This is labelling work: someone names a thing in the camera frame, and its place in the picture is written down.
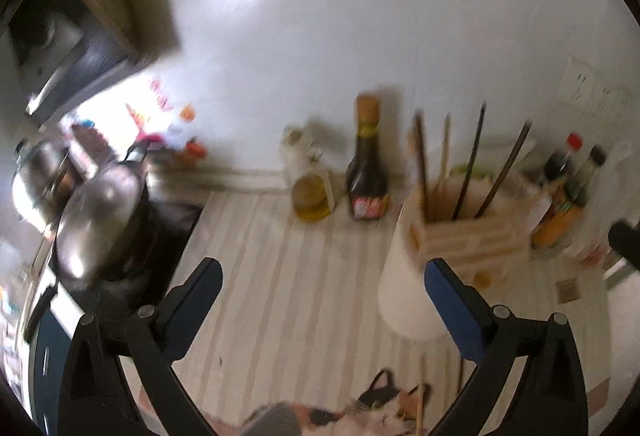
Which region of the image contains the black cap sauce bottle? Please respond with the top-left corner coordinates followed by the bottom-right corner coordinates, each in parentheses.
top-left (530, 144), bottom-right (608, 249)

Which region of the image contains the steel wok lid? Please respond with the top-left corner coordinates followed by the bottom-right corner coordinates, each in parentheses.
top-left (54, 162), bottom-right (150, 286)

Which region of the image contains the dark chopstick in holder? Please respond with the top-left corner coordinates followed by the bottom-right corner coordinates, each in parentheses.
top-left (451, 101), bottom-right (487, 221)
top-left (474, 121), bottom-right (533, 219)
top-left (413, 110), bottom-right (430, 223)

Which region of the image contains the dark soy sauce bottle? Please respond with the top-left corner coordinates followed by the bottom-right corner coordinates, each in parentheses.
top-left (346, 93), bottom-right (388, 221)

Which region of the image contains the striped cat table mat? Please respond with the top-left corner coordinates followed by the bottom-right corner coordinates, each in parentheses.
top-left (119, 189), bottom-right (614, 436)

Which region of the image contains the white utensil holder cup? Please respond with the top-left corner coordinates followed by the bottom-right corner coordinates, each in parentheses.
top-left (376, 175), bottom-right (534, 342)

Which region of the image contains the red cap sauce bottle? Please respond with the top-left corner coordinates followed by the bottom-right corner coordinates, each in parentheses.
top-left (540, 133), bottom-right (582, 185)

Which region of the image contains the light wooden chopstick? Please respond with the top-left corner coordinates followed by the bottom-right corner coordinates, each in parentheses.
top-left (414, 355), bottom-right (426, 436)

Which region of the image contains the clear oil bottle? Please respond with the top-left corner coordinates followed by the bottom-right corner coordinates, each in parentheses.
top-left (279, 126), bottom-right (336, 222)

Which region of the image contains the black induction cooker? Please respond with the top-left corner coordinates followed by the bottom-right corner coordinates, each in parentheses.
top-left (49, 201), bottom-right (203, 317)

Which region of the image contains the white wall socket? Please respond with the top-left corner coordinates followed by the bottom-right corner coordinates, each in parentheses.
top-left (556, 56), bottom-right (634, 123)

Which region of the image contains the range hood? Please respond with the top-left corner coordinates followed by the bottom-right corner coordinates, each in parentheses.
top-left (9, 0), bottom-right (143, 127)

